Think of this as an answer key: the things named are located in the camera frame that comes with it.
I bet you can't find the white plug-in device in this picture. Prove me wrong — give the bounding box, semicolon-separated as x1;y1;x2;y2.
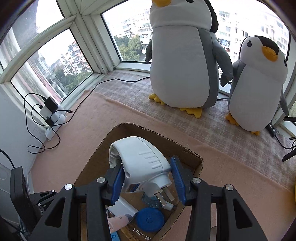
109;136;175;205

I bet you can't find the white USB wall charger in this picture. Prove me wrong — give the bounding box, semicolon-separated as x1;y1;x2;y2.
107;196;138;223

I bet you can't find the cardboard box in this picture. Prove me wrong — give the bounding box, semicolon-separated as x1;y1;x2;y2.
75;123;203;240

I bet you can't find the clear blue small bottle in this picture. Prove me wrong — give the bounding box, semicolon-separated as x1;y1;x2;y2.
142;193;174;211

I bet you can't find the pink cosmetic bottle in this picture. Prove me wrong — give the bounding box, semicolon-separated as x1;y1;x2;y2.
107;214;132;233

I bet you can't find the blue round tape measure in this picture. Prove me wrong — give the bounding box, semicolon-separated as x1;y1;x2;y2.
135;207;165;232

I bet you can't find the blue plastic phone stand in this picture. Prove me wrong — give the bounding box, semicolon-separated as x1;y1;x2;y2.
111;232;120;241

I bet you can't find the checkered cloth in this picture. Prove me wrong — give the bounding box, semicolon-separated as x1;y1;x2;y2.
90;71;295;191

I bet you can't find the white power strip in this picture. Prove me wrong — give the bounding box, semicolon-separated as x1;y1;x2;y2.
40;105;66;141

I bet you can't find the black remote control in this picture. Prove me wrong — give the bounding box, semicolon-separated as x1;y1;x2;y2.
266;123;277;138

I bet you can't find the black power adapter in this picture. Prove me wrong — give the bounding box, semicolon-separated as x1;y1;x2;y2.
44;96;59;113

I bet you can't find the small penguin plush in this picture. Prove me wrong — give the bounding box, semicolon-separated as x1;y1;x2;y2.
226;35;289;136

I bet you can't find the black tripod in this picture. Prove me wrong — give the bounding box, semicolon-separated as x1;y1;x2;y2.
282;117;296;162

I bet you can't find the large penguin plush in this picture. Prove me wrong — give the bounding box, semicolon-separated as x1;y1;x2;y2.
145;1;233;118

